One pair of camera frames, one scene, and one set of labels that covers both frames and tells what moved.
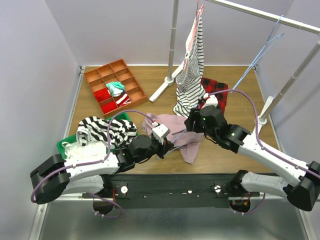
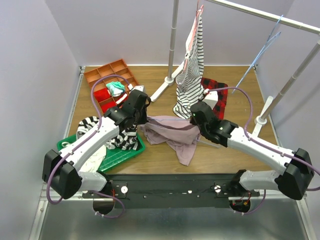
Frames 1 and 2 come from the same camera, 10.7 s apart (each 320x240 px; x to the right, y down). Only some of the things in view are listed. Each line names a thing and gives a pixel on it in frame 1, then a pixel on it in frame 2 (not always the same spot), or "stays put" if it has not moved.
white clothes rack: (267, 110) stays put
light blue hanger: (182, 132) -> (186, 119)
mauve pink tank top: (187, 141) stays put
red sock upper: (102, 94) stays put
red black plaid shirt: (211, 86) stays put
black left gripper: (162, 147) -> (143, 115)
